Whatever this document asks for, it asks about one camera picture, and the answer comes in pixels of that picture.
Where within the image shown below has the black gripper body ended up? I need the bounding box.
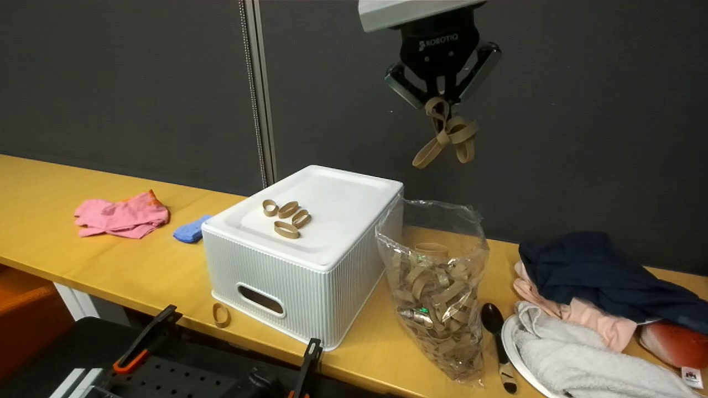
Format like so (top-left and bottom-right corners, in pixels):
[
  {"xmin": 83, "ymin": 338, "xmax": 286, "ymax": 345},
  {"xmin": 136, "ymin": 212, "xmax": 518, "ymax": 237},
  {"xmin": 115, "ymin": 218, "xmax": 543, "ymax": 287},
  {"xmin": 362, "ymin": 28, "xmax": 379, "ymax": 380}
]
[{"xmin": 396, "ymin": 6, "xmax": 482, "ymax": 102}]

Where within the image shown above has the clear bag of rubber bands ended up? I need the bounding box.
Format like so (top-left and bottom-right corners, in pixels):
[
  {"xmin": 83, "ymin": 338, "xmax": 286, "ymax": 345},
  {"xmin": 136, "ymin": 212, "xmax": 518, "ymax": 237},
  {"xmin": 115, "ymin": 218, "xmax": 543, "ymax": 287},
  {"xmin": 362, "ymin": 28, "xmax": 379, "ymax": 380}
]
[{"xmin": 371, "ymin": 197, "xmax": 492, "ymax": 382}]

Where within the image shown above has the white upside-down plastic bin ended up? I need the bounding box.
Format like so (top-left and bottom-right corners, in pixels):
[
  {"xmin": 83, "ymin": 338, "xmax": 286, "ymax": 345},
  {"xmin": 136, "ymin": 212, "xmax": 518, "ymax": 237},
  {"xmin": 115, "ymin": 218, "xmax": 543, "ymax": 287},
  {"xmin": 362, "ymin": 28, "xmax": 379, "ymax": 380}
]
[{"xmin": 200, "ymin": 161, "xmax": 408, "ymax": 351}]

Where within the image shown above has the navy blue cloth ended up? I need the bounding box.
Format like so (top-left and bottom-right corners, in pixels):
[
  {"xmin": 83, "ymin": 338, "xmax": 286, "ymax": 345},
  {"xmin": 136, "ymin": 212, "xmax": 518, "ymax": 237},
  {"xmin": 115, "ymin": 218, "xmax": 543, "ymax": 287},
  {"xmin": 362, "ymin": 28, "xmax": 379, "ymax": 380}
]
[{"xmin": 518, "ymin": 229, "xmax": 708, "ymax": 338}]

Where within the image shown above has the black plastic spoon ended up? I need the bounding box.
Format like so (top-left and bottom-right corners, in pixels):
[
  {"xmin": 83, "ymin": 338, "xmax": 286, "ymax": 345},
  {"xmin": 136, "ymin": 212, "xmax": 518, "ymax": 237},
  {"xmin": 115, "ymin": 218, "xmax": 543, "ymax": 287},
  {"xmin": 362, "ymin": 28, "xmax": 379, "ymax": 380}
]
[{"xmin": 478, "ymin": 301, "xmax": 520, "ymax": 395}]

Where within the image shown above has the blue wavy sponge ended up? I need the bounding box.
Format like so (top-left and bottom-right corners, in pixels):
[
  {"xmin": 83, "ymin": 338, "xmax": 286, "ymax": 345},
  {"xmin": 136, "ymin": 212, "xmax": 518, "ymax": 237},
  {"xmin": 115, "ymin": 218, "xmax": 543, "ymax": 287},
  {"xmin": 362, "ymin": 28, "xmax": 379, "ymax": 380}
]
[{"xmin": 171, "ymin": 212, "xmax": 215, "ymax": 246}]

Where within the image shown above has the pale pink cloth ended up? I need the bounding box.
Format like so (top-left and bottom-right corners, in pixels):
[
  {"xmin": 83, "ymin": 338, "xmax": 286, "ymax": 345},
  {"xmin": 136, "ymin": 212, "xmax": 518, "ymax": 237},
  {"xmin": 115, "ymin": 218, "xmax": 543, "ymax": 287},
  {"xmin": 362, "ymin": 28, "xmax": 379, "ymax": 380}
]
[{"xmin": 511, "ymin": 259, "xmax": 641, "ymax": 353}]

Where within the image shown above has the black orange bar clamp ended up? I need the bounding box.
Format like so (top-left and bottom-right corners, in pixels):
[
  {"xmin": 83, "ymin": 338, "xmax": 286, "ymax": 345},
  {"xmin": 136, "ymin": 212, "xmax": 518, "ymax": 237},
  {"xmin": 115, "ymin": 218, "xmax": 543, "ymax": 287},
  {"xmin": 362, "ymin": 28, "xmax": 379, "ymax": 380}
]
[
  {"xmin": 108, "ymin": 303, "xmax": 183, "ymax": 377},
  {"xmin": 286, "ymin": 335, "xmax": 327, "ymax": 398}
]

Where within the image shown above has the white plate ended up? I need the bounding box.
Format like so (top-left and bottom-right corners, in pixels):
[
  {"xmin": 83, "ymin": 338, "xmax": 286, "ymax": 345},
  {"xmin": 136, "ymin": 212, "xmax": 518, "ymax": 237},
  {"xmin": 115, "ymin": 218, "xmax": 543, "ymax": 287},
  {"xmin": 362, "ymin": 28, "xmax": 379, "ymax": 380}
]
[{"xmin": 499, "ymin": 313, "xmax": 562, "ymax": 398}]

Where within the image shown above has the grey knit cloth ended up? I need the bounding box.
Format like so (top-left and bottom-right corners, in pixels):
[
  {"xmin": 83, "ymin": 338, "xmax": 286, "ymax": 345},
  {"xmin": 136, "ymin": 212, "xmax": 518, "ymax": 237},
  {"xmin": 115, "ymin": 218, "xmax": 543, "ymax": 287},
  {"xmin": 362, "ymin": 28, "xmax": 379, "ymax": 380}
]
[{"xmin": 510, "ymin": 299, "xmax": 699, "ymax": 398}]

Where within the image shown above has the bright pink rag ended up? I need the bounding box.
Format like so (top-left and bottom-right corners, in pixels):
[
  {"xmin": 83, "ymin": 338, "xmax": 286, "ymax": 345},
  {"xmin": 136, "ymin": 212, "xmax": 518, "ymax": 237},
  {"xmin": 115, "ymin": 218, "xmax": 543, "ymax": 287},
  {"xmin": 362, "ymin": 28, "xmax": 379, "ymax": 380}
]
[{"xmin": 73, "ymin": 187, "xmax": 173, "ymax": 241}]

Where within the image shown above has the red brown leather object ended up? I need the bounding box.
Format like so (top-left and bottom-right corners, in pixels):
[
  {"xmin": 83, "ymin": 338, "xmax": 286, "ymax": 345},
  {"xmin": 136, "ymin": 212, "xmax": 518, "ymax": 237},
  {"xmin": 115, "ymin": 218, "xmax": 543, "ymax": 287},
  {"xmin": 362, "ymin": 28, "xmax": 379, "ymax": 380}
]
[{"xmin": 635, "ymin": 321, "xmax": 708, "ymax": 373}]

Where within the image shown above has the black perforated cart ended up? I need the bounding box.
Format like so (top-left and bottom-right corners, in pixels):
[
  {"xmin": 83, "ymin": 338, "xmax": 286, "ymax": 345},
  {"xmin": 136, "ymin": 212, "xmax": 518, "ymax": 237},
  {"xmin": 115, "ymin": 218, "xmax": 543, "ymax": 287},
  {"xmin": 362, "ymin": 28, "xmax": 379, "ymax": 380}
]
[{"xmin": 0, "ymin": 317, "xmax": 386, "ymax": 398}]

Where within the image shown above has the small white tag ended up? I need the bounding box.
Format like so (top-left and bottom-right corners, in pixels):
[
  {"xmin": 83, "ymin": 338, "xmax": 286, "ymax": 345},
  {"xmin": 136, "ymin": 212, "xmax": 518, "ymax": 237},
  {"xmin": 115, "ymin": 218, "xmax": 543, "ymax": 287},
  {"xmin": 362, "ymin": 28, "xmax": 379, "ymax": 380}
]
[{"xmin": 679, "ymin": 365, "xmax": 705, "ymax": 392}]

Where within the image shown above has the white table leg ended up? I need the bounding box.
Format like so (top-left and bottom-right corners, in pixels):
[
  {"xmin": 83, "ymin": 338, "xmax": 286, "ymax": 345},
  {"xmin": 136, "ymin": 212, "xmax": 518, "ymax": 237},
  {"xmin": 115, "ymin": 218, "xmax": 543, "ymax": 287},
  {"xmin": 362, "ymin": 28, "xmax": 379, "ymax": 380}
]
[{"xmin": 52, "ymin": 280, "xmax": 101, "ymax": 323}]

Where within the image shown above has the grey metal wall rail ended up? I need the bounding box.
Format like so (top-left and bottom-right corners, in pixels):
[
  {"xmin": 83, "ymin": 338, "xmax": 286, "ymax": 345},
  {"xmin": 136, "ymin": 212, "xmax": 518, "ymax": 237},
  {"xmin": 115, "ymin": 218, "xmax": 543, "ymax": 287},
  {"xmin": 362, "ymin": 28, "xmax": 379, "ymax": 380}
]
[{"xmin": 240, "ymin": 0, "xmax": 281, "ymax": 185}]

